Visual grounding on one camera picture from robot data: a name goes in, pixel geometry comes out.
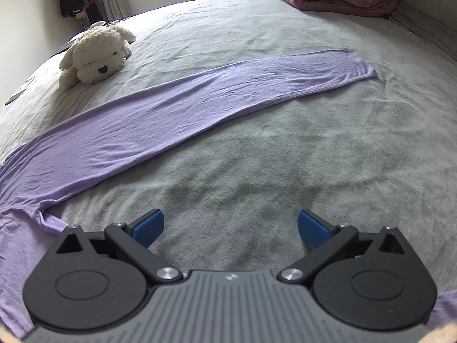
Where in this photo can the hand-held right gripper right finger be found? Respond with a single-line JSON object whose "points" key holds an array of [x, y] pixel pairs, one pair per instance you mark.
{"points": [[314, 228]]}

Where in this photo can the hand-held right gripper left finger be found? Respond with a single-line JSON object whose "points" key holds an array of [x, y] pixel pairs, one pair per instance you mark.
{"points": [[148, 227]]}

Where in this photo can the purple pants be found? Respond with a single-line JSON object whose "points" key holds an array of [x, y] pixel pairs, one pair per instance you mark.
{"points": [[178, 103]]}

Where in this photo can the black phone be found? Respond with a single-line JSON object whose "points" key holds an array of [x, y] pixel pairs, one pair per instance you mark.
{"points": [[14, 98]]}

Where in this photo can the grey bed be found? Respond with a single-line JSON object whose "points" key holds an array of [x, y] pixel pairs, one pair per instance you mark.
{"points": [[267, 157]]}

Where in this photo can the white plush dog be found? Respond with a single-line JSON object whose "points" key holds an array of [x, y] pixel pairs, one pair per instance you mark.
{"points": [[96, 57]]}

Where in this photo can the grey quilted headboard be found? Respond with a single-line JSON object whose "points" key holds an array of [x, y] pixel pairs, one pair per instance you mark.
{"points": [[428, 14]]}

